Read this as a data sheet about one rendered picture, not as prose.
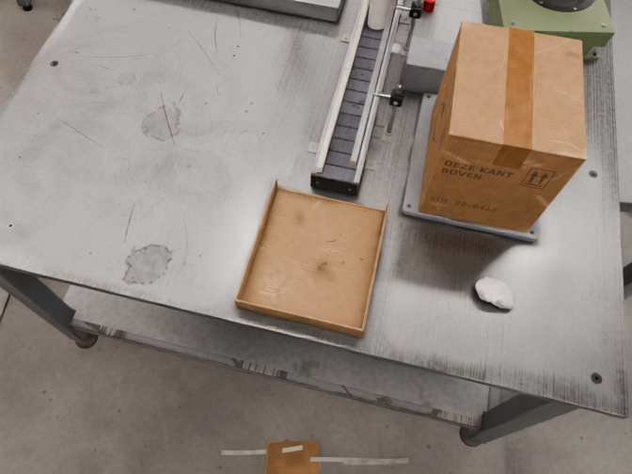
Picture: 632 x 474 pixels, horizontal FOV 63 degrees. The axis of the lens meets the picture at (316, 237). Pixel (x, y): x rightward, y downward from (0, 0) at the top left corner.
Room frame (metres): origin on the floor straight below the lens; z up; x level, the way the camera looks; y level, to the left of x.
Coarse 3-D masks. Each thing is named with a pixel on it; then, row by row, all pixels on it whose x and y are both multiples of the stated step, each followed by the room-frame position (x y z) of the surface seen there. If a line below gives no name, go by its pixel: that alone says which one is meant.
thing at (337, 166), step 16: (368, 32) 1.12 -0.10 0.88; (368, 48) 1.06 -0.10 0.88; (368, 64) 1.01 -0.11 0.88; (352, 80) 0.95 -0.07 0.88; (368, 80) 0.95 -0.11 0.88; (352, 96) 0.90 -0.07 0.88; (352, 112) 0.85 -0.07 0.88; (336, 128) 0.79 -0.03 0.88; (352, 128) 0.80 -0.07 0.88; (336, 144) 0.75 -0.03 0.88; (352, 144) 0.75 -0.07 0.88; (336, 160) 0.70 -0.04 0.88; (320, 176) 0.66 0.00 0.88; (336, 176) 0.66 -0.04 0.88; (352, 176) 0.66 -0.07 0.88
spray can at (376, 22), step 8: (376, 0) 1.13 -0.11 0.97; (384, 0) 1.13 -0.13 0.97; (376, 8) 1.13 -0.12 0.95; (384, 8) 1.13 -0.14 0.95; (368, 16) 1.16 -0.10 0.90; (376, 16) 1.13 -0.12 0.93; (384, 16) 1.13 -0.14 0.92; (368, 24) 1.14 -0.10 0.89; (376, 24) 1.13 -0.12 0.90; (384, 24) 1.14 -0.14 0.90
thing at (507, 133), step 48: (480, 48) 0.81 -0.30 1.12; (528, 48) 0.82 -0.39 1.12; (576, 48) 0.83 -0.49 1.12; (480, 96) 0.69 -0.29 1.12; (528, 96) 0.70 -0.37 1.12; (576, 96) 0.70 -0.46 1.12; (432, 144) 0.72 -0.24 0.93; (480, 144) 0.59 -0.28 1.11; (528, 144) 0.58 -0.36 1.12; (576, 144) 0.59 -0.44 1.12; (432, 192) 0.60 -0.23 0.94; (480, 192) 0.58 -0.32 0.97; (528, 192) 0.57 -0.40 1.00
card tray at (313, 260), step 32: (288, 192) 0.64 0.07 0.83; (288, 224) 0.56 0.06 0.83; (320, 224) 0.56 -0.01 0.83; (352, 224) 0.57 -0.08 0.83; (384, 224) 0.55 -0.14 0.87; (256, 256) 0.47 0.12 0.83; (288, 256) 0.48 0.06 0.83; (320, 256) 0.48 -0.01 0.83; (352, 256) 0.49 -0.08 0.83; (256, 288) 0.40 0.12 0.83; (288, 288) 0.41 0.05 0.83; (320, 288) 0.41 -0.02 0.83; (352, 288) 0.41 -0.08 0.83; (320, 320) 0.33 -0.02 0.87; (352, 320) 0.34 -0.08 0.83
